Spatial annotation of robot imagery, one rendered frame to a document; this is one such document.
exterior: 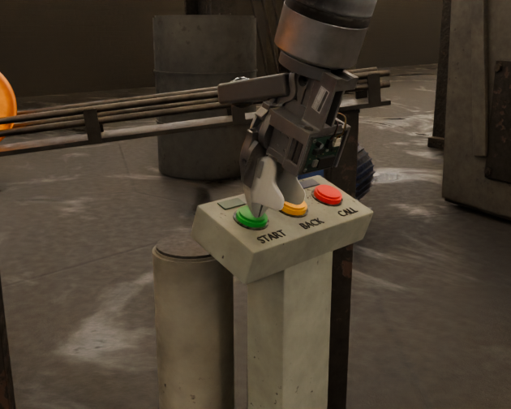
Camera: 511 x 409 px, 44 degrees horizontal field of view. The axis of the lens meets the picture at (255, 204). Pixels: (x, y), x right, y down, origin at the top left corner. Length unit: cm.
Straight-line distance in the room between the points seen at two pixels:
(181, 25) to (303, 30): 284
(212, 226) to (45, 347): 112
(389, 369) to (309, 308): 83
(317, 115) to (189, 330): 41
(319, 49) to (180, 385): 56
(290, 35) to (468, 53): 238
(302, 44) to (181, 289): 42
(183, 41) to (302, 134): 283
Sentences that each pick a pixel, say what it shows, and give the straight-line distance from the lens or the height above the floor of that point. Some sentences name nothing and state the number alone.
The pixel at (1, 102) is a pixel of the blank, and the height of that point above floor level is 71.
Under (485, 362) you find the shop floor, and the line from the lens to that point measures 179.
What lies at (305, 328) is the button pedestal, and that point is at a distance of 88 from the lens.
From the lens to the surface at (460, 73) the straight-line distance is 304.
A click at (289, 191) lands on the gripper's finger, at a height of 64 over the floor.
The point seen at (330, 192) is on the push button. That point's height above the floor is 61.
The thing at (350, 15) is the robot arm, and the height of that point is 84.
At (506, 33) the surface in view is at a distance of 289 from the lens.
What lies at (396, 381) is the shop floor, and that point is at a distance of 165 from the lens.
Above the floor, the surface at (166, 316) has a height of 42.
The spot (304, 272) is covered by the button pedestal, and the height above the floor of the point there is 52.
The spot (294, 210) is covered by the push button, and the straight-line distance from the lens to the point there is 83.
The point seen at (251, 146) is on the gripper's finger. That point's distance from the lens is 71.
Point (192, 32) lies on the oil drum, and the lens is 346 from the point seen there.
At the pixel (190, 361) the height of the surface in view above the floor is 36.
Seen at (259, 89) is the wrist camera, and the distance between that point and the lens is 72.
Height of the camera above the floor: 84
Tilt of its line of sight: 16 degrees down
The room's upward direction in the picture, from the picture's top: straight up
